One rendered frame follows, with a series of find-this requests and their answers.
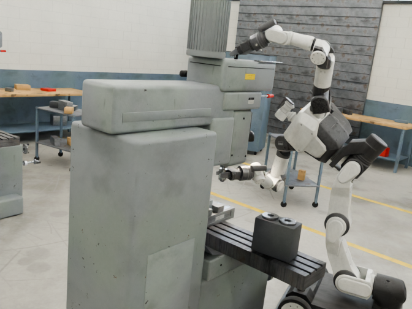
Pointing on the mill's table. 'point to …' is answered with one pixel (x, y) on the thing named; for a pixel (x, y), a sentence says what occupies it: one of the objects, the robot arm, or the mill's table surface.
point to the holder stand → (276, 236)
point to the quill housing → (240, 137)
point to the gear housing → (241, 100)
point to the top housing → (232, 73)
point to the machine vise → (220, 214)
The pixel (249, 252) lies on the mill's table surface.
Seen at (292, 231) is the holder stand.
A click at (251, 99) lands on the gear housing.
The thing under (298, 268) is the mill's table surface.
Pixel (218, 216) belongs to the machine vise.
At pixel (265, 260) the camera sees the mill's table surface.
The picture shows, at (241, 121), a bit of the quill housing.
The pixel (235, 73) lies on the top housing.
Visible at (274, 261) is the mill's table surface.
